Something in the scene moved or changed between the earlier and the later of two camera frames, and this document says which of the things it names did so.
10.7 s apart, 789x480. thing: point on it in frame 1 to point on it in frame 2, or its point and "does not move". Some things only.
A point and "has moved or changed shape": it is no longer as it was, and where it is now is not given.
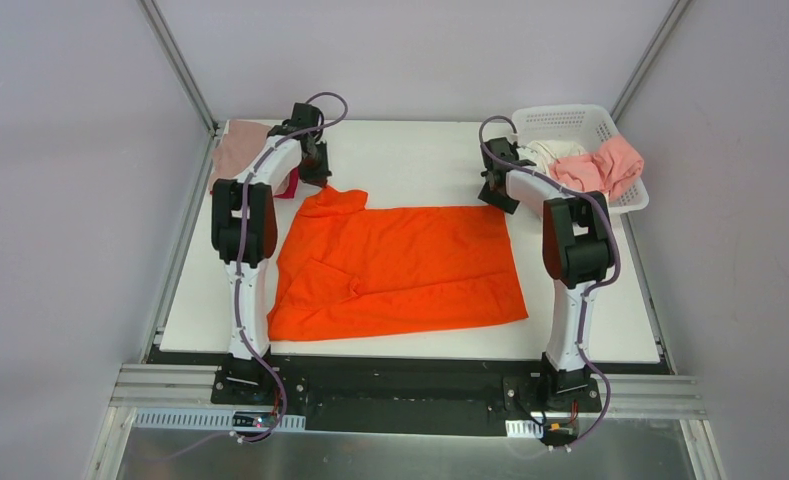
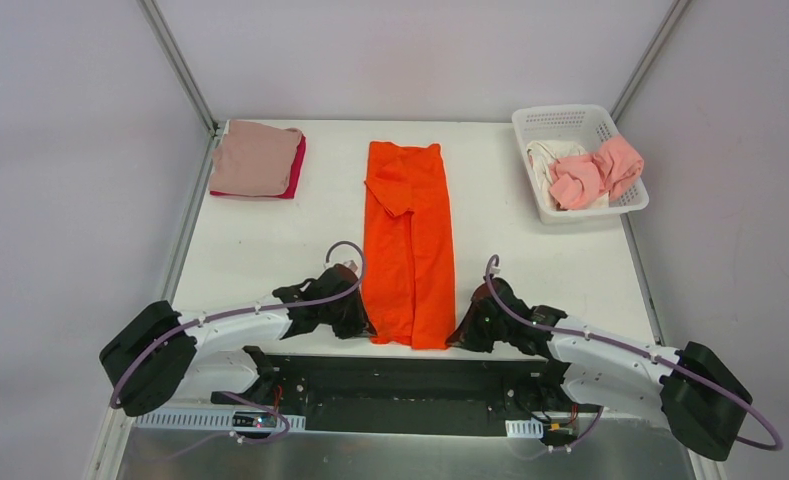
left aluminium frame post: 180,65 does not move
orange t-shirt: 346,268 has moved or changed shape
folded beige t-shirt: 235,148 does not move
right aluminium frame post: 676,11 does not move
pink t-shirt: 609,168 does not move
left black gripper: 315,168 to 350,312
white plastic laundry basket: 588,125 does not move
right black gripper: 493,192 to 476,321
